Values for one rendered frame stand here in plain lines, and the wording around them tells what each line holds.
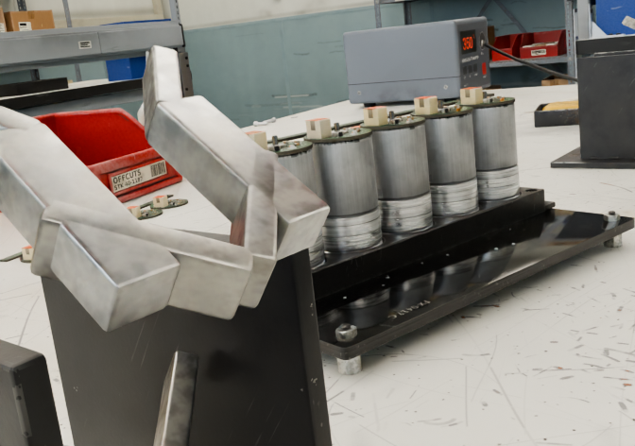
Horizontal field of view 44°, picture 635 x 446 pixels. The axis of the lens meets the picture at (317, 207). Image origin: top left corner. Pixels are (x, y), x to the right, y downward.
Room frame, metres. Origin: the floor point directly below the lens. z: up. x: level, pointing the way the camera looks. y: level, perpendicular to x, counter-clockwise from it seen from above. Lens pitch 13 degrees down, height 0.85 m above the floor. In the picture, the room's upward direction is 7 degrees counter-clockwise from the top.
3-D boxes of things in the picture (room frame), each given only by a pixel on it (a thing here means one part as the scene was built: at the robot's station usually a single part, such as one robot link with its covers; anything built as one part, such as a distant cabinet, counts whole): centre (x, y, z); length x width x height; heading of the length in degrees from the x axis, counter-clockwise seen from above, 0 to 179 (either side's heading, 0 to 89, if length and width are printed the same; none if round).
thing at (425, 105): (0.31, -0.05, 0.82); 0.01 x 0.01 x 0.01; 38
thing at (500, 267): (0.28, -0.04, 0.76); 0.16 x 0.07 x 0.01; 128
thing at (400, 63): (1.00, -0.15, 0.80); 0.15 x 0.12 x 0.10; 58
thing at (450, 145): (0.31, -0.05, 0.79); 0.02 x 0.02 x 0.05
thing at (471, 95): (0.33, -0.07, 0.82); 0.01 x 0.01 x 0.01; 38
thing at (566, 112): (0.67, -0.24, 0.76); 0.07 x 0.05 x 0.02; 68
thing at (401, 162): (0.30, -0.03, 0.79); 0.02 x 0.02 x 0.05
